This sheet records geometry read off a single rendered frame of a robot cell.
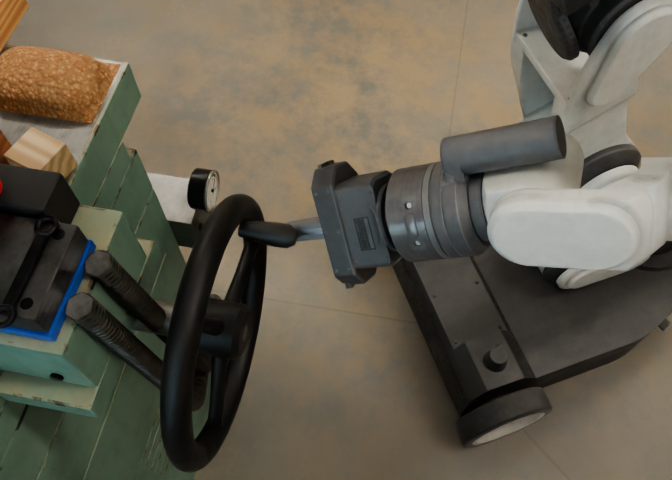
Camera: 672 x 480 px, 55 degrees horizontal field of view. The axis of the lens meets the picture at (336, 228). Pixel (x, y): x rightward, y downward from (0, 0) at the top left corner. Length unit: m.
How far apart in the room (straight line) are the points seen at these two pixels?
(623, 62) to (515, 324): 0.77
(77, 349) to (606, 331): 1.15
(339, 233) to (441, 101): 1.38
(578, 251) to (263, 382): 1.10
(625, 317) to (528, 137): 1.03
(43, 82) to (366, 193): 0.38
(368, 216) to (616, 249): 0.21
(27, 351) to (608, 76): 0.65
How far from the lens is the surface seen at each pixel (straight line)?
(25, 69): 0.80
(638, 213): 0.51
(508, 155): 0.53
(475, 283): 1.44
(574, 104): 0.84
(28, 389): 0.67
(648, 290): 1.58
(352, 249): 0.62
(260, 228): 0.64
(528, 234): 0.52
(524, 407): 1.35
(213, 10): 2.26
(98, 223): 0.62
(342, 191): 0.60
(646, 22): 0.77
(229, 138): 1.88
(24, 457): 0.78
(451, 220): 0.55
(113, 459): 1.01
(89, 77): 0.79
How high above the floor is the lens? 1.46
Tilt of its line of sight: 60 degrees down
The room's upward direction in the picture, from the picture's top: straight up
